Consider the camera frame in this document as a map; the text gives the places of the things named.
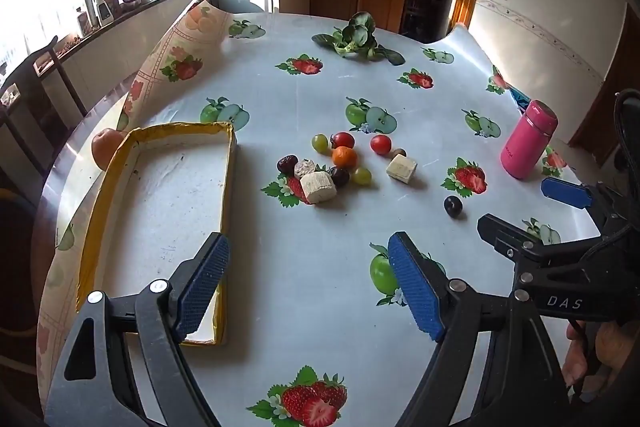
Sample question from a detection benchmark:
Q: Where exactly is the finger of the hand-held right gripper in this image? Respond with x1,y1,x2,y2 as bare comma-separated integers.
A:
541,177,626,233
477,213,601,268

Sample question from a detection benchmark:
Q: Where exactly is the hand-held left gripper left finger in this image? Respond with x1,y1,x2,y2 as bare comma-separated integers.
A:
44,232,232,427

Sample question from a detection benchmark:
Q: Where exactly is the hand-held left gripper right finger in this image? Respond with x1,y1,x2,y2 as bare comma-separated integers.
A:
387,231,572,427

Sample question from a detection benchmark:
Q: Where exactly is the white foam tray yellow rim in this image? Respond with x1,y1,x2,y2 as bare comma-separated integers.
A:
75,121,238,347

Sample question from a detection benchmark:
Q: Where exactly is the orange mandarin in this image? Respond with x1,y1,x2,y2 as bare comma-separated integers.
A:
331,146,359,168

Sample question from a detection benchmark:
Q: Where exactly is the person's right hand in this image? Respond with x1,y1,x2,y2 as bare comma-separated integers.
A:
562,322,640,404

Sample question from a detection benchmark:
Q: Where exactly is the pink thermos bottle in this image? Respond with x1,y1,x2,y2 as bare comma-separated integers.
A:
500,99,559,180

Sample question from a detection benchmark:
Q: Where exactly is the fruit printed tablecloth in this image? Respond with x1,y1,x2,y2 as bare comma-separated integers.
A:
37,0,603,427

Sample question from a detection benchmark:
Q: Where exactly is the square white foam block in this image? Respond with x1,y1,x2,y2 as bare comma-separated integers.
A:
386,155,419,184

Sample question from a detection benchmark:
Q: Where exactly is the large white foam chunk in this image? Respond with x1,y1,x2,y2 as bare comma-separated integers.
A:
299,172,338,206

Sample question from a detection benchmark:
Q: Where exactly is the red apple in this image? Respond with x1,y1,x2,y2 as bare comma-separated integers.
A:
91,128,126,170

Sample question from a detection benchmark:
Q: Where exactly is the green bok choy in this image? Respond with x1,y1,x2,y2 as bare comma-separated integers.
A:
311,12,407,66

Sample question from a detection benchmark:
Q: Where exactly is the dark wooden chair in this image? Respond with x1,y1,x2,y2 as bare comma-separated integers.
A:
0,36,88,168

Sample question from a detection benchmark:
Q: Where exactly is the white spray bottle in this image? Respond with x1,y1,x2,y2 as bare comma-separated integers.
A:
91,0,115,28

